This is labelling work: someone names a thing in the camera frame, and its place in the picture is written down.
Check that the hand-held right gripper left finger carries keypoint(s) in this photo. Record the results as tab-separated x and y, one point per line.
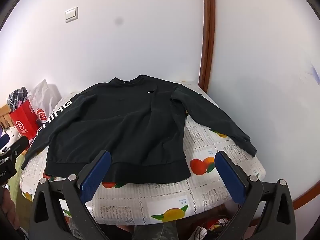
96	176

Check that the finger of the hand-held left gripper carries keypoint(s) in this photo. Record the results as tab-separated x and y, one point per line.
21	145

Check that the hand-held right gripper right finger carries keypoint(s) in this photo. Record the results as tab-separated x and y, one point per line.
230	178

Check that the black long-sleeve sweatshirt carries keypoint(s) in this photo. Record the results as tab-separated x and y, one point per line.
120	120

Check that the red paper shopping bag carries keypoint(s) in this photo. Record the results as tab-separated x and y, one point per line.
25	122

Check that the wooden chair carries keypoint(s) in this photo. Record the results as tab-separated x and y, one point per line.
5	117

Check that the plaid checked cloth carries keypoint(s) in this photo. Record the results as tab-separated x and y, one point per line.
17	97

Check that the fruit print white tablecloth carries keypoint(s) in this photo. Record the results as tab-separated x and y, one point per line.
200	140

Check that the white plastic bag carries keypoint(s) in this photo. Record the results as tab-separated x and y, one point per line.
43	95

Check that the white wall light switch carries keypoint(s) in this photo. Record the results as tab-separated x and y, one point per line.
71	14

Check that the brown wooden door frame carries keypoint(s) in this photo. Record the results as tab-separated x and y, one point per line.
208	30

